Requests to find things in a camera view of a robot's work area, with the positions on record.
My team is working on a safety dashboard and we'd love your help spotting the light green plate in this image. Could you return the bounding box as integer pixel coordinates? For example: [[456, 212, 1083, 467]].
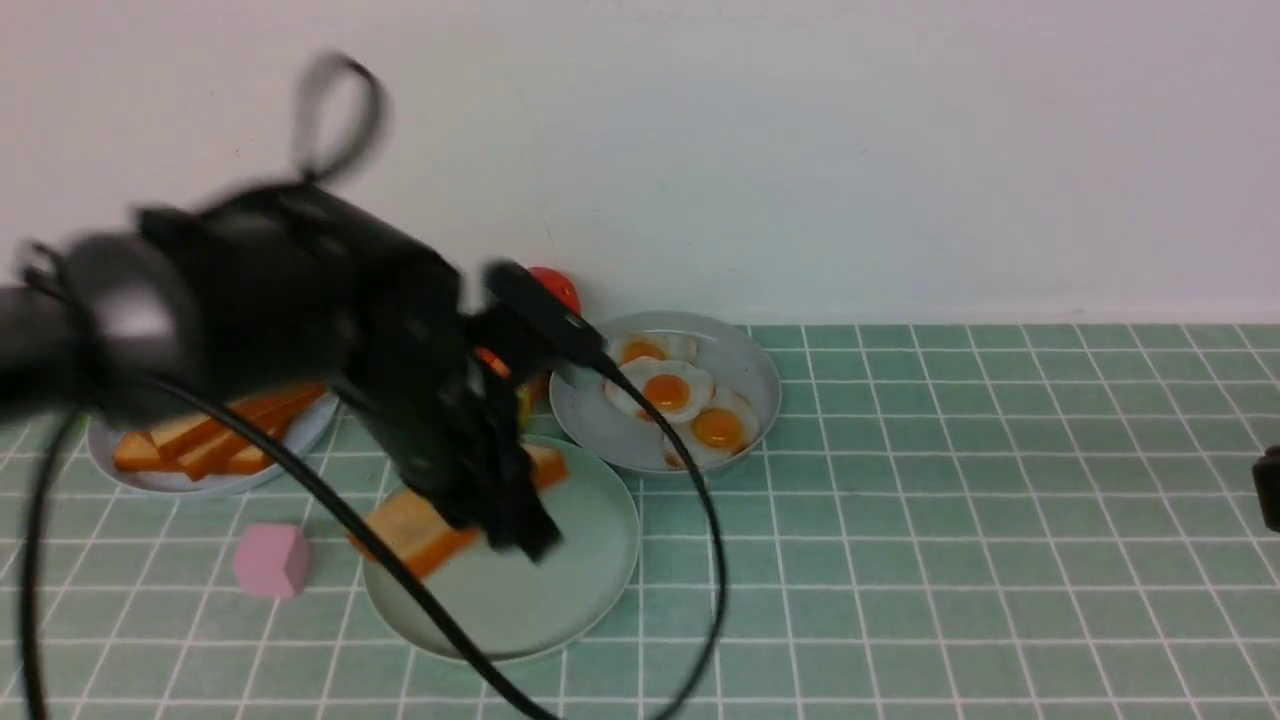
[[419, 436, 640, 664]]

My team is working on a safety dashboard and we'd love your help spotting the red tomato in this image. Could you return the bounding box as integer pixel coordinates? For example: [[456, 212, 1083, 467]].
[[529, 266, 582, 315]]

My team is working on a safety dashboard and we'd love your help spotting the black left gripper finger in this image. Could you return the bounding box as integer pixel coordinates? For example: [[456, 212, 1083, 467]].
[[483, 395, 562, 562]]

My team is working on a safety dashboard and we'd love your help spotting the grey plate with eggs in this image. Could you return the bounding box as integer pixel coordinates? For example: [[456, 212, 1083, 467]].
[[550, 311, 782, 475]]

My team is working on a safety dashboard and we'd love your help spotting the black cable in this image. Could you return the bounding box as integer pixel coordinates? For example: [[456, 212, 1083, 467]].
[[18, 50, 730, 720]]

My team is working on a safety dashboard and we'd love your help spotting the lilac foam cube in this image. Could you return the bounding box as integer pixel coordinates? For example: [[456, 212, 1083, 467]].
[[233, 523, 312, 600]]

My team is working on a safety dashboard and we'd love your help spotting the fried egg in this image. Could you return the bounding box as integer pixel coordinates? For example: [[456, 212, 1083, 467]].
[[620, 357, 716, 425], [608, 332, 699, 366], [673, 388, 762, 469]]

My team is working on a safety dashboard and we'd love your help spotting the bread slice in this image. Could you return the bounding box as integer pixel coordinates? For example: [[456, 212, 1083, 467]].
[[364, 443, 570, 580], [111, 383, 326, 483]]

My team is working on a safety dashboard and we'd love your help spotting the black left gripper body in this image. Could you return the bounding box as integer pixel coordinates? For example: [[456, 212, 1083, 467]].
[[140, 184, 486, 529]]

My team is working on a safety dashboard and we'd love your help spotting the green checkered tablecloth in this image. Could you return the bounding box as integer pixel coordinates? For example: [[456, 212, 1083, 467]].
[[44, 325, 1279, 719]]

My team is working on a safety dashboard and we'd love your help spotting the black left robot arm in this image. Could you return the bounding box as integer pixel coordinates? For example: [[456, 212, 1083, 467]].
[[3, 183, 562, 561]]

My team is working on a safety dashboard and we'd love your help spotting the white plate with bread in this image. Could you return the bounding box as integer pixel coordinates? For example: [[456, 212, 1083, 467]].
[[87, 393, 340, 500]]

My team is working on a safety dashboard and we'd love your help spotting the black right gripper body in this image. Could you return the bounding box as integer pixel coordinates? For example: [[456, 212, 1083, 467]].
[[1252, 447, 1280, 533]]

